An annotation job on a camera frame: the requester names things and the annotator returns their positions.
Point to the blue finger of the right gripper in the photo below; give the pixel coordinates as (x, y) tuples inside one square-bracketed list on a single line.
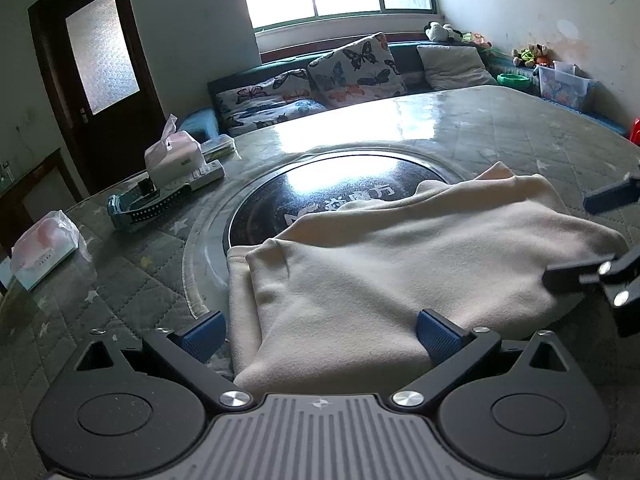
[(613, 196)]

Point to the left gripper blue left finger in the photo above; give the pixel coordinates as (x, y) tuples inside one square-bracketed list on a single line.
[(202, 338)]

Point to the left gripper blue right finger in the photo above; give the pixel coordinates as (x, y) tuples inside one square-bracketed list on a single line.
[(440, 337)]

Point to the cream knit sweater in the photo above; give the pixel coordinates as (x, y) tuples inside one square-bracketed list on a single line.
[(330, 304)]

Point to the red plastic object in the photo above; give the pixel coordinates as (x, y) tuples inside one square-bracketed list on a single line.
[(634, 135)]

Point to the grey quilted star table cover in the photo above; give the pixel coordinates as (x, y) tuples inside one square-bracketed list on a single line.
[(174, 269)]

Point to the clear plastic storage box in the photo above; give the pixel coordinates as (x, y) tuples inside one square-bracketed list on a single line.
[(566, 89)]

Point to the round black induction cooktop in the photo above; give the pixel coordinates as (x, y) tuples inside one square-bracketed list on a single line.
[(262, 197)]

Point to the colourful plush toys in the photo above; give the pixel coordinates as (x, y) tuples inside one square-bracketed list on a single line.
[(531, 56)]

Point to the green plastic bowl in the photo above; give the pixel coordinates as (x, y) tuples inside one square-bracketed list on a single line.
[(515, 81)]

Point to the white power strip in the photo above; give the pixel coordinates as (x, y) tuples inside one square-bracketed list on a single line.
[(208, 173)]

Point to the pink tissue pack in plastic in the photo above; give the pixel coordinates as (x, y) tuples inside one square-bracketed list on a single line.
[(44, 246)]

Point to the white pink tissue box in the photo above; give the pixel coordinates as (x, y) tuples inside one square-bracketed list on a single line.
[(177, 154)]

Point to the small green booklet stack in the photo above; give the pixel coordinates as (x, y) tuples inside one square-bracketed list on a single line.
[(218, 147)]

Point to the grey plain pillow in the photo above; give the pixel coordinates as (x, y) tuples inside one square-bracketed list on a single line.
[(453, 67)]

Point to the butterfly pillow lying flat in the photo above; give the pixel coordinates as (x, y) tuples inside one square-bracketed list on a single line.
[(282, 98)]

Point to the black white plush toy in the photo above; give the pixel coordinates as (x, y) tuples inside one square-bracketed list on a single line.
[(436, 32)]

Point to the blue sofa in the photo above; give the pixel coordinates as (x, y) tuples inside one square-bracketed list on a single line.
[(207, 123)]

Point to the dark wooden glass door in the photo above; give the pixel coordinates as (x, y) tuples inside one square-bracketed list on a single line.
[(99, 86)]

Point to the butterfly pillow standing upright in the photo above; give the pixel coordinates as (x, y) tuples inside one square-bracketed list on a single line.
[(362, 71)]

